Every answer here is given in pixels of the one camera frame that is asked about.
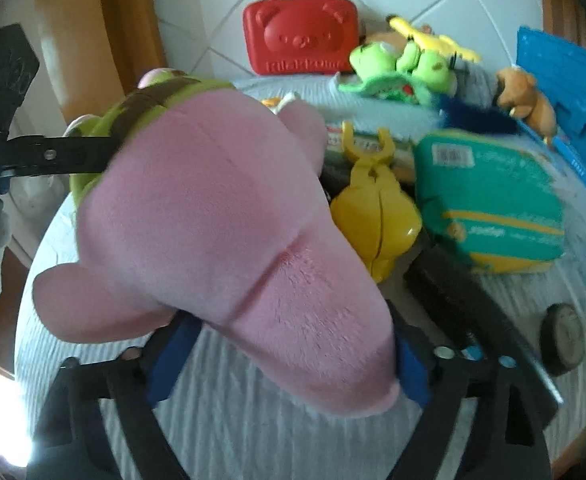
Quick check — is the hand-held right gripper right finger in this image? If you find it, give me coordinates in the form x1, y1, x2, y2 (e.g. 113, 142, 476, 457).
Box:
388, 335, 554, 480

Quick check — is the wooden door frame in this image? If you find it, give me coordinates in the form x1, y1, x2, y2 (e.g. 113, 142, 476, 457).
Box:
97, 0, 170, 92

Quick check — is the blue plastic crate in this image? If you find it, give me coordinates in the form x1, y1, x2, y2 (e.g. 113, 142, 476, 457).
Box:
515, 25, 586, 207

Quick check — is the light blue striped tablecloth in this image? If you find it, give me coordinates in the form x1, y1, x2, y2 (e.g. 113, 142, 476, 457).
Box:
16, 72, 586, 480

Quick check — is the white plastic bag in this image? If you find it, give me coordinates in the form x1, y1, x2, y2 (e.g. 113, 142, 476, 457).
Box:
10, 175, 72, 234

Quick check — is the green tissue packet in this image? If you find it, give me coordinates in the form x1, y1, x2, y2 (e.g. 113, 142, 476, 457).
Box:
413, 127, 566, 275

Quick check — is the small giraffe figure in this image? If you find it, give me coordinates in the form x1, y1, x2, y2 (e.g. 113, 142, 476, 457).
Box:
260, 91, 302, 114

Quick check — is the pink giraffe plush toy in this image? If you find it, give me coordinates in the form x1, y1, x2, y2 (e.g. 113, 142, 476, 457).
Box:
33, 67, 402, 419

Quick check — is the green frog plush toy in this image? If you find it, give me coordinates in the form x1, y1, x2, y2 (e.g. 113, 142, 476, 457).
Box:
349, 40, 458, 99

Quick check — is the yellow plastic clip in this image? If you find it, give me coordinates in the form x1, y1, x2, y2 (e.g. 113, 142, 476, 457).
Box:
329, 120, 424, 284

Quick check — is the red bear face case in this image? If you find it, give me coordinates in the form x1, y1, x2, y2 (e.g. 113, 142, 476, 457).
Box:
243, 0, 359, 77

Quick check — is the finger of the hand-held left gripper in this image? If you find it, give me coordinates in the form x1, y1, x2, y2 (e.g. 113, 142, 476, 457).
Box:
4, 135, 119, 179

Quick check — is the blue bristle brush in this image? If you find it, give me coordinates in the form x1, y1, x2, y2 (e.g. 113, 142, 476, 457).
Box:
435, 95, 520, 137

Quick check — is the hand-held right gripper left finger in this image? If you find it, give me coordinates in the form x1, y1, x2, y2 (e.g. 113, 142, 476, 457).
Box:
26, 317, 201, 480

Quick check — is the yellow plush toy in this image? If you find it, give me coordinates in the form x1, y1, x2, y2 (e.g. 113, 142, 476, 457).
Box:
388, 16, 484, 64

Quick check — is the small black tape roll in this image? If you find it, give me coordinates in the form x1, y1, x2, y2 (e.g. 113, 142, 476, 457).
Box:
539, 302, 586, 376

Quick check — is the green crocodile plush toy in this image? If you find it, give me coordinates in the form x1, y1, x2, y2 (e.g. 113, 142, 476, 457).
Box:
338, 72, 439, 107

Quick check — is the brown bear plush toy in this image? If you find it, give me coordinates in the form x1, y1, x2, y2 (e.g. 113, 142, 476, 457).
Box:
495, 67, 559, 144

